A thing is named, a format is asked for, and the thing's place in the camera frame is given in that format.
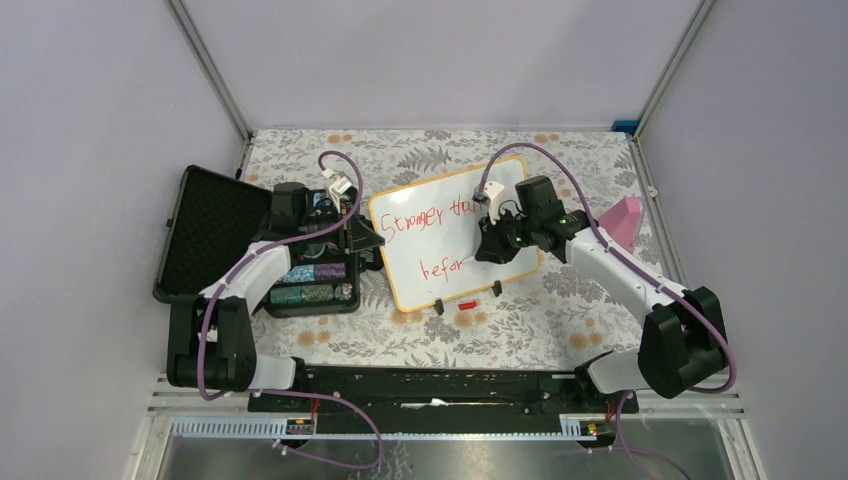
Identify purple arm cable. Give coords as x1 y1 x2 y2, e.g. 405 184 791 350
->
197 150 386 469
478 142 739 478

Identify yellow framed whiteboard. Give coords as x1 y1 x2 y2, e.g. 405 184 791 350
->
368 164 541 312

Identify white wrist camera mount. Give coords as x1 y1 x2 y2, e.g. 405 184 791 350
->
473 181 505 225
324 174 352 198

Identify blue corner bracket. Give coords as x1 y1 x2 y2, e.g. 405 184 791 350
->
611 120 640 135

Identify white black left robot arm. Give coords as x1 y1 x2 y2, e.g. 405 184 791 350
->
166 180 384 411

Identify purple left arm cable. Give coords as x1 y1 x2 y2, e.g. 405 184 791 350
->
197 150 386 469

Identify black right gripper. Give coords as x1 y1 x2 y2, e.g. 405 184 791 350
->
476 206 540 265

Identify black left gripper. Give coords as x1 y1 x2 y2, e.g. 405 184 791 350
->
298 199 384 253

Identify floral patterned table mat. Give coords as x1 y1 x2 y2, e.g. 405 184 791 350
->
242 129 642 370

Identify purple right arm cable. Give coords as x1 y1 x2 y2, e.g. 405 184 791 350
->
478 142 739 478

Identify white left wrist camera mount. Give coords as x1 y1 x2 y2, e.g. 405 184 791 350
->
324 174 352 198

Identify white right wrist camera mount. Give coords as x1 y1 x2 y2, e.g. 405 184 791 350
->
473 181 505 225

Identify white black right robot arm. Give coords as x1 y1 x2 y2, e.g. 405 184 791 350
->
473 176 734 412

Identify black poker chip case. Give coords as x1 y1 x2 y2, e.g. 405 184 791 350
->
153 165 383 318

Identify pink wedge block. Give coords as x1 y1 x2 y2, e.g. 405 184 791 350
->
599 197 644 254

